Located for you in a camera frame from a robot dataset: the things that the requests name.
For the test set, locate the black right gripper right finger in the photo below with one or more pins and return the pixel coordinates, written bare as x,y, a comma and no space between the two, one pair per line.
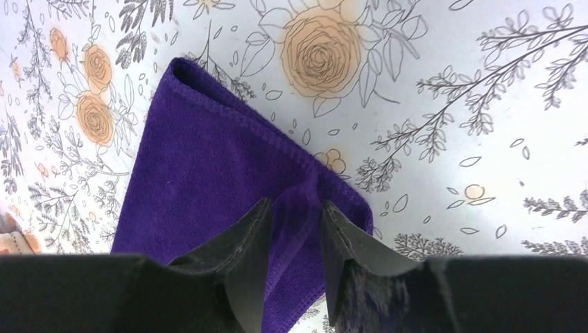
372,288

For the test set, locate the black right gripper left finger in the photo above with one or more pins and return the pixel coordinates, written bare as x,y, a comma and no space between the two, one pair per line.
217,287

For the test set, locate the floral table cloth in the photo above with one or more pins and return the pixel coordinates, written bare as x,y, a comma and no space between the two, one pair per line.
462,124

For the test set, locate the purple towel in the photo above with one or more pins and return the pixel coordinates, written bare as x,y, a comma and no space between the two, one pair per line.
204,160

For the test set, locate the beige lettered towel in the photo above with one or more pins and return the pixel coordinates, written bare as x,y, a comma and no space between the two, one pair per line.
14,243

